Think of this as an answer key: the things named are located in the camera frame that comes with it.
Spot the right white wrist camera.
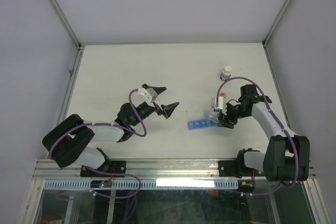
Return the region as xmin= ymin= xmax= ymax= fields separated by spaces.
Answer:
xmin=211 ymin=96 xmax=226 ymax=114

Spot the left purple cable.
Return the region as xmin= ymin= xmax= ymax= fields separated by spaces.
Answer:
xmin=48 ymin=88 xmax=148 ymax=175

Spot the aluminium frame post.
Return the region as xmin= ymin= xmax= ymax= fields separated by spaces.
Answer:
xmin=262 ymin=0 xmax=293 ymax=47
xmin=47 ymin=0 xmax=81 ymax=49

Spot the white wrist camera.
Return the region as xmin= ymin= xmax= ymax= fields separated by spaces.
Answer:
xmin=137 ymin=88 xmax=158 ymax=105
xmin=211 ymin=96 xmax=226 ymax=114

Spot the purple cable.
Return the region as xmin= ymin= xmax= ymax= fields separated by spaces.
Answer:
xmin=48 ymin=88 xmax=148 ymax=175
xmin=216 ymin=77 xmax=300 ymax=197

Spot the clear capsule bottle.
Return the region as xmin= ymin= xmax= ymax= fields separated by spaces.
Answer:
xmin=206 ymin=112 xmax=218 ymax=123

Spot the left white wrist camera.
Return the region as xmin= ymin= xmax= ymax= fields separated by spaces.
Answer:
xmin=137 ymin=88 xmax=158 ymax=105

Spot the blue weekly pill organizer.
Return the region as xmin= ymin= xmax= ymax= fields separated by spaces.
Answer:
xmin=187 ymin=111 xmax=218 ymax=130

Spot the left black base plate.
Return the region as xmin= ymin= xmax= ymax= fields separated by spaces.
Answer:
xmin=80 ymin=160 xmax=127 ymax=178

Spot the grey slotted cable duct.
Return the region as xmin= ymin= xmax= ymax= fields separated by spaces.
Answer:
xmin=44 ymin=178 xmax=238 ymax=190

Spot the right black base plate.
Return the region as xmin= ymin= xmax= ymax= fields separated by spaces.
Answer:
xmin=218 ymin=160 xmax=264 ymax=178

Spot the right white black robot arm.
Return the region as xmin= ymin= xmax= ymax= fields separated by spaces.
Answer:
xmin=212 ymin=84 xmax=310 ymax=186

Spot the left aluminium frame post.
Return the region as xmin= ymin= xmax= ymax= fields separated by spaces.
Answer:
xmin=47 ymin=0 xmax=81 ymax=49

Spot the aluminium mounting rail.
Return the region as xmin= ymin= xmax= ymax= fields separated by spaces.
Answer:
xmin=33 ymin=157 xmax=314 ymax=180

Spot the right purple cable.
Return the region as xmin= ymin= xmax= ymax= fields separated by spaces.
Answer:
xmin=216 ymin=77 xmax=300 ymax=197

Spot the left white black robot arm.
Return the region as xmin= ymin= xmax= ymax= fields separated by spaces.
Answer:
xmin=42 ymin=84 xmax=179 ymax=176

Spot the right aluminium frame post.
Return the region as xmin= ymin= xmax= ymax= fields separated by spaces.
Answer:
xmin=262 ymin=0 xmax=293 ymax=47

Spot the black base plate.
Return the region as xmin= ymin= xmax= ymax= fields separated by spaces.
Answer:
xmin=218 ymin=160 xmax=264 ymax=178
xmin=80 ymin=160 xmax=127 ymax=178

